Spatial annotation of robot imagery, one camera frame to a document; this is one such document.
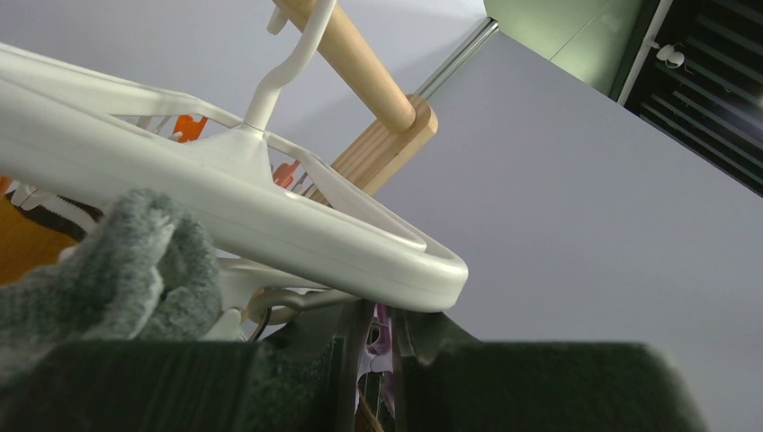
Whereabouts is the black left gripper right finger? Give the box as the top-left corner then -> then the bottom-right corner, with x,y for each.
392,310 -> 708,431

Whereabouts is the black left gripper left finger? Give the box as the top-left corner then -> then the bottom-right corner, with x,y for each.
1,301 -> 373,431

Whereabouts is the white plastic clip hanger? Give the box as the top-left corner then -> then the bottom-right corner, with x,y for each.
1,1 -> 468,339

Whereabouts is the grey sock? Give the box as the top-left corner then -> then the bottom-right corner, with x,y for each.
1,189 -> 221,387

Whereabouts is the mustard yellow sock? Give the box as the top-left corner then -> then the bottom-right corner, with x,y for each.
1,197 -> 76,284

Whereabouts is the wooden clothes rack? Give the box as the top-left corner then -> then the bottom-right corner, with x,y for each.
271,0 -> 439,207

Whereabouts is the beige brown striped sock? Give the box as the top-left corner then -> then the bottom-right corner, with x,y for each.
4,188 -> 103,242

